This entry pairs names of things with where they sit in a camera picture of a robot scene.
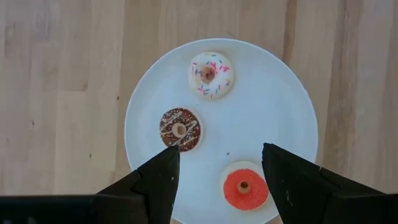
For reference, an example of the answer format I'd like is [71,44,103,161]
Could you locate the small chocolate donut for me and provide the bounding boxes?
[159,108,203,152]

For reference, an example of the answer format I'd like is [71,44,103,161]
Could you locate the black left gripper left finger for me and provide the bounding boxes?
[0,145,181,224]

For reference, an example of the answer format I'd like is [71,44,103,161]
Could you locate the small white sprinkled donut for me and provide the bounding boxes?
[188,52,234,100]

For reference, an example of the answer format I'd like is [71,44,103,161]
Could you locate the white round plate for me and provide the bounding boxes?
[124,38,319,224]

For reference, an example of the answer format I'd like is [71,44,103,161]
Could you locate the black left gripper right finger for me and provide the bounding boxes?
[262,142,398,224]

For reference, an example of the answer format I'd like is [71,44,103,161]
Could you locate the small red donut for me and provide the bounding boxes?
[222,161,270,212]

